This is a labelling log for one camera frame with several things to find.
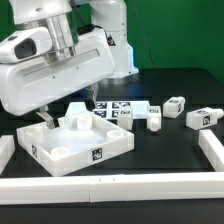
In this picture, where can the white fence piece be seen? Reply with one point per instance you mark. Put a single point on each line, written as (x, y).
(7, 148)
(212, 148)

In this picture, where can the white marker sheet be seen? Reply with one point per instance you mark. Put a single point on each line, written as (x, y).
(109, 109)

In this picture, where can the white square tabletop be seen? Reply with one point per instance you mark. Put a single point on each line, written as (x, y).
(80, 140)

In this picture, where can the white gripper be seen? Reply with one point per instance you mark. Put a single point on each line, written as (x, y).
(31, 84)

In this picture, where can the white front fence bar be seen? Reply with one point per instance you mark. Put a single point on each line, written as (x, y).
(110, 188)

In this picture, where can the white left fence piece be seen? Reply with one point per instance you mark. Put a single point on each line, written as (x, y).
(7, 148)

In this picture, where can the white right fence piece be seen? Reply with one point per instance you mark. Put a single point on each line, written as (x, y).
(212, 148)

